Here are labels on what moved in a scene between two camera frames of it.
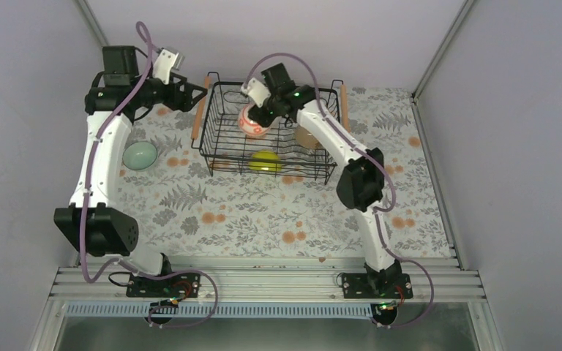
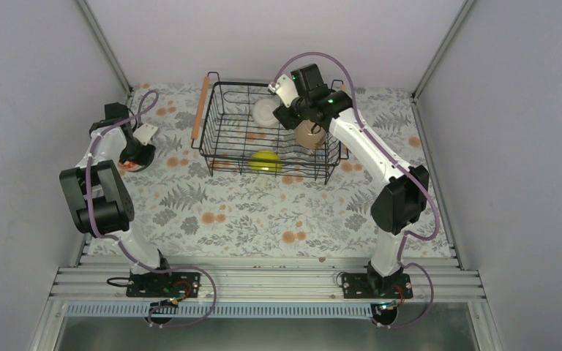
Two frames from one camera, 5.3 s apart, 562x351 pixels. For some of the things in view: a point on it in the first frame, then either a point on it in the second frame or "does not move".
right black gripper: [259, 118] to [288, 122]
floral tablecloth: [186, 213] does not move
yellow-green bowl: [265, 161] does not move
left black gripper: [184, 104] to [145, 158]
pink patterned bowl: [249, 126] to [130, 166]
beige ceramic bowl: [306, 139] does not move
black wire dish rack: [287, 150] does not move
